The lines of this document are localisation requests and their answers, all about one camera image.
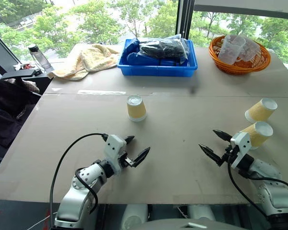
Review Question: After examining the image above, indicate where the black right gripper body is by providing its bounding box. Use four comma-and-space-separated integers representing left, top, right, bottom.
218, 143, 240, 167

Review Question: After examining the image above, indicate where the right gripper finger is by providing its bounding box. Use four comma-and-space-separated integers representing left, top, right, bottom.
213, 129, 233, 142
198, 143, 223, 165

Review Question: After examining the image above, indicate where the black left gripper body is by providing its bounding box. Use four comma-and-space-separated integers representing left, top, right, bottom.
118, 153, 138, 169

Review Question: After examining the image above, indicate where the yellow ribbed paper cup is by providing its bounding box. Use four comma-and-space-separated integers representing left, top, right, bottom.
238, 120, 274, 150
244, 97, 278, 122
126, 94, 148, 123

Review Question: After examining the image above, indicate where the white rounded robot leg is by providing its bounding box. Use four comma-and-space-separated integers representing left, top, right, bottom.
188, 204, 216, 221
120, 204, 149, 230

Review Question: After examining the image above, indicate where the orange woven basket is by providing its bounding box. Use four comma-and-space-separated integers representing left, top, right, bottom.
208, 35, 272, 76

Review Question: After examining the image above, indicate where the blue plastic bin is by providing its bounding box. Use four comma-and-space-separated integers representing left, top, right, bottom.
116, 39, 198, 78

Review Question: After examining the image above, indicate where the clear plastic cup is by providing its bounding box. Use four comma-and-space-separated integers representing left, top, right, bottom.
237, 35, 261, 62
217, 34, 247, 66

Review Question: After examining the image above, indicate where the blue plastic bag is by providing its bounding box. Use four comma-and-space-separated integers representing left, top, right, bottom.
126, 37, 164, 67

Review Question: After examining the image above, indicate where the pale yellow towel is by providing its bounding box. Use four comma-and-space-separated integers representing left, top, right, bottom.
47, 43, 121, 81

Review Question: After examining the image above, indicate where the clear bag of black items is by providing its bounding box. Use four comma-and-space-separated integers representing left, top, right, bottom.
138, 39, 191, 66

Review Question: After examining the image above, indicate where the clear water bottle black lid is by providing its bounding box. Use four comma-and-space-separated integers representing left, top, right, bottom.
27, 44, 51, 72

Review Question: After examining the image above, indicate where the dark clothing on chair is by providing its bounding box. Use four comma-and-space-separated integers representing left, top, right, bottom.
0, 76, 42, 150

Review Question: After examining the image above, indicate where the black chair armrest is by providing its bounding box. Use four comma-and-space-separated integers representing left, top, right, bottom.
0, 69, 37, 81

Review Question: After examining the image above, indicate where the dark monitor panel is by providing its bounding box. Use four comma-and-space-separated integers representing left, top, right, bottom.
0, 27, 23, 73

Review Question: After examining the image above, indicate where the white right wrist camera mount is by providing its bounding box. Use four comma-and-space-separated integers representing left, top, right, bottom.
230, 132, 252, 169

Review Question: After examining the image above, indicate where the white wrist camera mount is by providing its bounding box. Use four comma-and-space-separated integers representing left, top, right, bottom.
103, 134, 127, 173
230, 132, 252, 169

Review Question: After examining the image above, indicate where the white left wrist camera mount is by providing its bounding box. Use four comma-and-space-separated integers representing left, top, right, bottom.
103, 134, 127, 173

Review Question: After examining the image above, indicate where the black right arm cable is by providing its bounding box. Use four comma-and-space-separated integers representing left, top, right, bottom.
227, 160, 288, 218

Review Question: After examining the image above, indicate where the short black left arm cable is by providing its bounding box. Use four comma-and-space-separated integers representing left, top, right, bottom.
74, 167, 99, 214

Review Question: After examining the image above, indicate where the long black left arm cable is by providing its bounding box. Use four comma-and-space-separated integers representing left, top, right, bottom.
49, 133, 108, 227

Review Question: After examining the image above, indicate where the dark window frame post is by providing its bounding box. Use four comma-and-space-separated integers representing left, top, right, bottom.
174, 0, 195, 40

